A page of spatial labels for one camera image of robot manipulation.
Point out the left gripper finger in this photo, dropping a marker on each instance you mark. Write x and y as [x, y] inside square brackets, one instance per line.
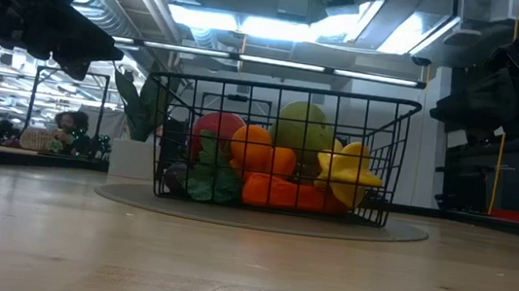
[90, 40]
[77, 67]

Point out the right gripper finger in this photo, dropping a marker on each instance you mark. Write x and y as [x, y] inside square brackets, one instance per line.
[493, 94]
[449, 112]

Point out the yellow toy starfruit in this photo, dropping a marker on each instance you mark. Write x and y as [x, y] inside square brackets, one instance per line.
[349, 175]

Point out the green toy pear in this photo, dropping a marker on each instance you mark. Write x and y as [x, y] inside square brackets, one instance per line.
[303, 128]

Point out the purple toy eggplant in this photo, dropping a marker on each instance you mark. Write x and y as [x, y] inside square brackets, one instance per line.
[175, 177]

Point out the red toy apple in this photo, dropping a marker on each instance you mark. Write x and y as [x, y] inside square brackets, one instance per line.
[218, 123]

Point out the orange tangerine cluster with leaves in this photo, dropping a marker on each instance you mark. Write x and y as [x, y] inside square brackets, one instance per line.
[250, 147]

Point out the orange toy carrot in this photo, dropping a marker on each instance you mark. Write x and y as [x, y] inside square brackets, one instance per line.
[274, 191]

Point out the woven wicker basket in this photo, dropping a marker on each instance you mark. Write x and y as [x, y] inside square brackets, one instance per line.
[37, 140]

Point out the person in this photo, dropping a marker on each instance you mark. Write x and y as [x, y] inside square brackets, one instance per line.
[62, 128]
[81, 127]

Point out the black equipment rack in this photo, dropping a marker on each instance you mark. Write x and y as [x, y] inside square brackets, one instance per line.
[471, 179]

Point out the snake plant in white pot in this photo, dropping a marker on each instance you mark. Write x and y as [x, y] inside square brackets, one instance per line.
[133, 158]

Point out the red box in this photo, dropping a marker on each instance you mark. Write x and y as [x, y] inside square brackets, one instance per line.
[506, 215]

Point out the long ceiling light strip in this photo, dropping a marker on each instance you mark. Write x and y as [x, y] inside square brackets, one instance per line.
[278, 63]

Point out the round grey mat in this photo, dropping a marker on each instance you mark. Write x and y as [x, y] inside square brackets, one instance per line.
[261, 220]

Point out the black metal stand frame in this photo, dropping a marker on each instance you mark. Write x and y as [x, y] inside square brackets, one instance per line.
[72, 71]

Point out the silver ventilation duct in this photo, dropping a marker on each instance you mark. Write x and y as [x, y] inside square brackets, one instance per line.
[109, 6]

